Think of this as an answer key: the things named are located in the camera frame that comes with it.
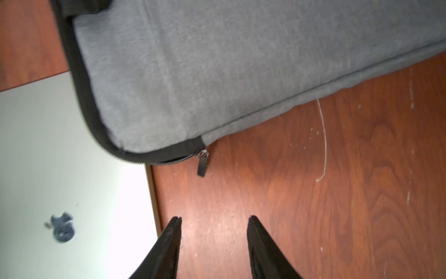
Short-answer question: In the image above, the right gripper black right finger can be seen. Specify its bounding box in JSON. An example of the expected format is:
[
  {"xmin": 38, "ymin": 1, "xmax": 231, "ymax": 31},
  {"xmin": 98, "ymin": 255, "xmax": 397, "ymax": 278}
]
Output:
[{"xmin": 247, "ymin": 216, "xmax": 302, "ymax": 279}]

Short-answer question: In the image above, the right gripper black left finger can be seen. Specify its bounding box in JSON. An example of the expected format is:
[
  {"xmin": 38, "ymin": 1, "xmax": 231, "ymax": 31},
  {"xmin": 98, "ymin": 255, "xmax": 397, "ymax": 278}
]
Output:
[{"xmin": 130, "ymin": 217, "xmax": 182, "ymax": 279}]

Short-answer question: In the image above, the grey laptop sleeve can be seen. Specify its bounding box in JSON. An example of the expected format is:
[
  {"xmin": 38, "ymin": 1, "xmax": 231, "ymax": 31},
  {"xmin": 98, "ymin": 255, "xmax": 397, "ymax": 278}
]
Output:
[{"xmin": 50, "ymin": 1, "xmax": 446, "ymax": 176}]

